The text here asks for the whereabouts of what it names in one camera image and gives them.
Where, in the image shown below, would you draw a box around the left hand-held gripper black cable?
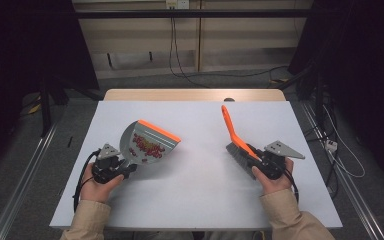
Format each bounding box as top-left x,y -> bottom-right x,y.
73,149 -> 101,213

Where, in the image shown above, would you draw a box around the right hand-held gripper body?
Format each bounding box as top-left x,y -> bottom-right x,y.
255,140 -> 306,181

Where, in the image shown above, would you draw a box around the person's left hand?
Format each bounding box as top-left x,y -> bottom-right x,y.
79,164 -> 125,203

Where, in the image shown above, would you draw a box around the hand-held gripper black cable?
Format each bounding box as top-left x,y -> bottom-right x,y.
73,149 -> 101,213
283,168 -> 300,203

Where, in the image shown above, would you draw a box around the white wall socket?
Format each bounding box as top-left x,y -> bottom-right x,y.
165,0 -> 190,10

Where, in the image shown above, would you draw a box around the white floor cable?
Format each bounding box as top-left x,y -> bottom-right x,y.
322,104 -> 367,179

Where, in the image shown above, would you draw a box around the wooden table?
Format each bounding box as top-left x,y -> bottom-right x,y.
103,88 -> 287,103

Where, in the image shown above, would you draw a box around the small green beans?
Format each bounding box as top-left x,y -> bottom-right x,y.
141,138 -> 159,151

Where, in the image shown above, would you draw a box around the black wall cable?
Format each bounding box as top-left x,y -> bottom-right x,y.
168,8 -> 211,89

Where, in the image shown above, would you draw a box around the dark curtain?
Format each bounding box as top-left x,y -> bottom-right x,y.
288,0 -> 384,191
0,0 -> 100,174

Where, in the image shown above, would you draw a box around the black metal stand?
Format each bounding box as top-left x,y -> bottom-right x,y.
39,78 -> 53,138
279,63 -> 326,138

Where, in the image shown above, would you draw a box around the grey dustpan with orange edge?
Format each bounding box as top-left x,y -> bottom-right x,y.
119,119 -> 182,166

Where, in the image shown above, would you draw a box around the person's right hand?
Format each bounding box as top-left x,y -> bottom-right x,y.
251,159 -> 295,196

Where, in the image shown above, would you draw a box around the right hand-held gripper black cable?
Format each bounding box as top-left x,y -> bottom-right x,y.
283,168 -> 300,203

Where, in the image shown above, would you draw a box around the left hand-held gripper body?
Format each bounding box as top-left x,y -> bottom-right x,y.
91,143 -> 124,185

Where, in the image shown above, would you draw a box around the red kidney beans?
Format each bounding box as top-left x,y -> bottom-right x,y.
130,132 -> 167,164

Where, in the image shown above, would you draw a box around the aluminium floor rail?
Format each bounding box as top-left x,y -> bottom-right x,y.
301,101 -> 384,240
0,123 -> 61,240

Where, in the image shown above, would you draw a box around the orange-handled grey brush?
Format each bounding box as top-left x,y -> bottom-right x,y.
221,104 -> 262,180

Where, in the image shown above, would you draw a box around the black horizontal metal bar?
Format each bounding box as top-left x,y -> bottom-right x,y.
74,9 -> 314,19

